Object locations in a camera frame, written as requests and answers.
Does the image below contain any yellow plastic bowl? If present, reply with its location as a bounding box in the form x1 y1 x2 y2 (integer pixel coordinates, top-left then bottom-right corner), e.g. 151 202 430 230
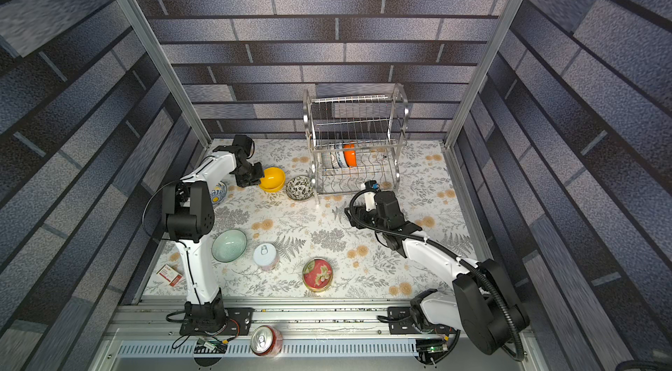
259 167 286 194

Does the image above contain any orange plastic bowl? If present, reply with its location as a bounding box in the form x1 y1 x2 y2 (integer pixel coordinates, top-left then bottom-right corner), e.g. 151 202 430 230
343 143 357 167

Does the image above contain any white brown dotted bowl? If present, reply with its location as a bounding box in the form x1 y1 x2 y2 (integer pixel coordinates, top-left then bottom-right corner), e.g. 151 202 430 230
330 150 340 169

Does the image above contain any blue white floral bowl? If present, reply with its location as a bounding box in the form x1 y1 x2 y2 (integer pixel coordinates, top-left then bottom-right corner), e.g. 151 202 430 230
335 145 348 168

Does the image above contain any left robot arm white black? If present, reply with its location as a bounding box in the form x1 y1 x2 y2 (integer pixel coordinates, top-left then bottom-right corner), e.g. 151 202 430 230
162 135 264 321

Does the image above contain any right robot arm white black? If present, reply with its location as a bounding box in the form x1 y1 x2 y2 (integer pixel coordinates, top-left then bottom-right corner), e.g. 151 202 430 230
344 183 530 362

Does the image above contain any stainless steel dish rack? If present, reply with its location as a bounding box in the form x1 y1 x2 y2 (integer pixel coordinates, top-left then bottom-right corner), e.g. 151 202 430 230
303 83 411 202

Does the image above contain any blue yellow patterned plate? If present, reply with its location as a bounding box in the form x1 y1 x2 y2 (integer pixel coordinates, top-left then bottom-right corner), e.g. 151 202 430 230
210 181 229 208

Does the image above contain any black white leaf bowl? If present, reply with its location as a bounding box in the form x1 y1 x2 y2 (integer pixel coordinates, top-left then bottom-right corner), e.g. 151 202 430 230
285 175 314 201

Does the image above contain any pale green ceramic bowl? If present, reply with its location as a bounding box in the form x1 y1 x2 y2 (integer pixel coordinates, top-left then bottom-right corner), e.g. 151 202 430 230
211 229 248 264

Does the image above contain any red floral bowl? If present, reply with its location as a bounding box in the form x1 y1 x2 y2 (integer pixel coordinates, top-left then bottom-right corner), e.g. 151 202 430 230
302 257 334 292

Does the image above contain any small red white box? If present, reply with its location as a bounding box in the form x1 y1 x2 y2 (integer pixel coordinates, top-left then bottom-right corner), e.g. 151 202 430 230
157 264 184 287

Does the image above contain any glass jar black lid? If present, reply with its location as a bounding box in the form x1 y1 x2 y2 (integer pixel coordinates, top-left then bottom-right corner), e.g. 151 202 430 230
484 321 512 351

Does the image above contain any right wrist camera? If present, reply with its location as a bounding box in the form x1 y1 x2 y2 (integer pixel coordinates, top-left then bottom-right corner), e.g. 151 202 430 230
363 180 380 211

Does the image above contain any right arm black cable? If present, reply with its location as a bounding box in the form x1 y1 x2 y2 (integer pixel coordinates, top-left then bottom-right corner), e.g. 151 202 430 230
345 188 526 362

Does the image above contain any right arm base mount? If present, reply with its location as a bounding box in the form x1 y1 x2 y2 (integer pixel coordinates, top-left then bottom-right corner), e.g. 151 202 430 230
381 306 457 336

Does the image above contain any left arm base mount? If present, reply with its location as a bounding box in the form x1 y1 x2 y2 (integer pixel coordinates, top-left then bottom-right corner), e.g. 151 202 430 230
180 306 254 336

